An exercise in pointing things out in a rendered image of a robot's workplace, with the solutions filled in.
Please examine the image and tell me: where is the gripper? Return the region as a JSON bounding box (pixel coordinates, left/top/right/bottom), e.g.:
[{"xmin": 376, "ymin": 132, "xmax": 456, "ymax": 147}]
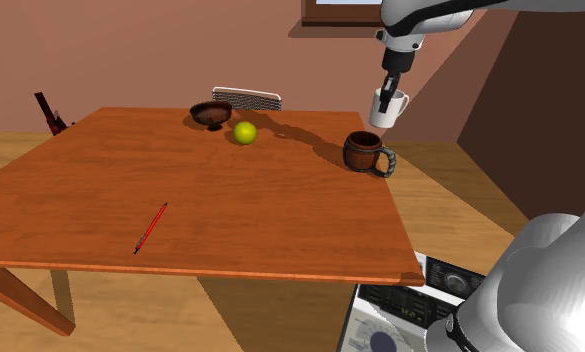
[{"xmin": 378, "ymin": 48, "xmax": 416, "ymax": 114}]

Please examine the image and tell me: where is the white mug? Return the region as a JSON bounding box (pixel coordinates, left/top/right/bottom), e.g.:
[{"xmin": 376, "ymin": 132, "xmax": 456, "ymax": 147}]
[{"xmin": 368, "ymin": 87, "xmax": 411, "ymax": 130}]

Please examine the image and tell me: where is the brown wooden mug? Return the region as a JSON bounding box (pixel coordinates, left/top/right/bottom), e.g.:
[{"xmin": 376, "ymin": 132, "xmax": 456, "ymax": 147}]
[{"xmin": 342, "ymin": 130, "xmax": 398, "ymax": 179}]

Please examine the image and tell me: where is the brown framed window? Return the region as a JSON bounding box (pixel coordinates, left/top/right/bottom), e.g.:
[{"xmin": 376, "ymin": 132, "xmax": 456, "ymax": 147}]
[{"xmin": 300, "ymin": 0, "xmax": 385, "ymax": 28}]

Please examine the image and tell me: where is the white chair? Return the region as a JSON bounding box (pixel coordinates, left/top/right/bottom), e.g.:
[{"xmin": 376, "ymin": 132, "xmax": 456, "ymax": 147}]
[{"xmin": 211, "ymin": 86, "xmax": 283, "ymax": 112}]

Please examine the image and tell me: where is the yellow-green apple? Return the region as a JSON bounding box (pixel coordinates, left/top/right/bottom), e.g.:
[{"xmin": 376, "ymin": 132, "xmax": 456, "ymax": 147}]
[{"xmin": 232, "ymin": 121, "xmax": 259, "ymax": 146}]

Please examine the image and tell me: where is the wooden table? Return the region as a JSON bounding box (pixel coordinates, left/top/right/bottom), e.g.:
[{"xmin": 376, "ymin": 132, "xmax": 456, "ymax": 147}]
[{"xmin": 0, "ymin": 107, "xmax": 426, "ymax": 338}]

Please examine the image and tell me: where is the dark brown footed bowl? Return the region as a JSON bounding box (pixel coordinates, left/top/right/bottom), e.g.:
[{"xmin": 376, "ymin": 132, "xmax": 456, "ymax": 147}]
[{"xmin": 189, "ymin": 100, "xmax": 234, "ymax": 132}]

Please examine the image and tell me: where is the red pen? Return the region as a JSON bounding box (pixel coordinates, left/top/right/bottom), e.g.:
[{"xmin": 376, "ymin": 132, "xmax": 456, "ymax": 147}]
[{"xmin": 133, "ymin": 202, "xmax": 169, "ymax": 256}]

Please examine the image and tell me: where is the dark red upright object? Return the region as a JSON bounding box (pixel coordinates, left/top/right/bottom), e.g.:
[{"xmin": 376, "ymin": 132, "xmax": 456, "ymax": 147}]
[{"xmin": 33, "ymin": 91, "xmax": 75, "ymax": 137}]

